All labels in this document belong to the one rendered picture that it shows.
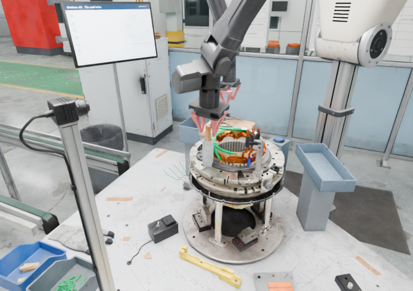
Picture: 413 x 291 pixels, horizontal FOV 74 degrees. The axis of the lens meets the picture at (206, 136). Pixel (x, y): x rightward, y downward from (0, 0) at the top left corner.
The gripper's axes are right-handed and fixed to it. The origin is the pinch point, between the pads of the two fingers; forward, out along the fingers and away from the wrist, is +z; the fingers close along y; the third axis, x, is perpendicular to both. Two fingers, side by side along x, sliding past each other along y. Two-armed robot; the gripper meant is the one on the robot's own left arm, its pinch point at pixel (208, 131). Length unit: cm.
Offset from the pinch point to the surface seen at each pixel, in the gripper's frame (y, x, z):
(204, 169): 1.3, -4.3, 11.0
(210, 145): 1.7, -1.5, 3.6
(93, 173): -135, 52, 112
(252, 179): 16.1, -2.3, 10.1
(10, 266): -45, -46, 40
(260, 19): -59, 227, 6
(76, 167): -10.9, -36.4, -7.7
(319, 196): 35.3, 18.4, 25.7
